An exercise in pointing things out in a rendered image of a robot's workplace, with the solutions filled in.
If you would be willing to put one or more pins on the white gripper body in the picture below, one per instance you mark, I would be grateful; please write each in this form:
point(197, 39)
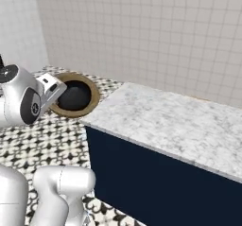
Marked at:
point(53, 95)

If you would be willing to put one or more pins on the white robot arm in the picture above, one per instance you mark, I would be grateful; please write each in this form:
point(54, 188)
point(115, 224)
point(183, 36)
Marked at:
point(15, 91)

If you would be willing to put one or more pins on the dark blue counter cabinet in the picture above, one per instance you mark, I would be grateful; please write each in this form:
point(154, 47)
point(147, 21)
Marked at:
point(164, 188)

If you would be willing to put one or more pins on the brown round bin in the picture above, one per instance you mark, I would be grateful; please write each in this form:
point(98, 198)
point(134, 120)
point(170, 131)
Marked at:
point(91, 94)

